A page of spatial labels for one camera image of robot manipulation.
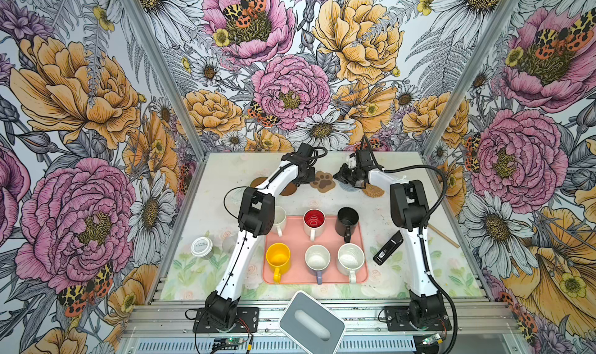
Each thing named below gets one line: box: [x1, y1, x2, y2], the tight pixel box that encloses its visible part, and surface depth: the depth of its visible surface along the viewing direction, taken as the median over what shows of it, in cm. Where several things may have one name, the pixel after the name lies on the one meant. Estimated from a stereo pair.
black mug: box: [335, 206, 361, 244], surface depth 91 cm
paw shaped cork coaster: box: [309, 170, 337, 194], surface depth 112 cm
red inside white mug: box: [302, 208, 326, 242], surface depth 92 cm
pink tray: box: [262, 215, 369, 285], surface depth 85 cm
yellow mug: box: [265, 242, 292, 284], surface depth 82 cm
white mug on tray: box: [336, 242, 366, 285], surface depth 81 cm
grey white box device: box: [279, 290, 347, 354], surface depth 71 cm
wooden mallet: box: [427, 222, 461, 250], surface depth 94 cm
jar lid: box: [190, 236, 214, 258], surface depth 85 cm
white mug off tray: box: [269, 204, 288, 237], surface depth 87 cm
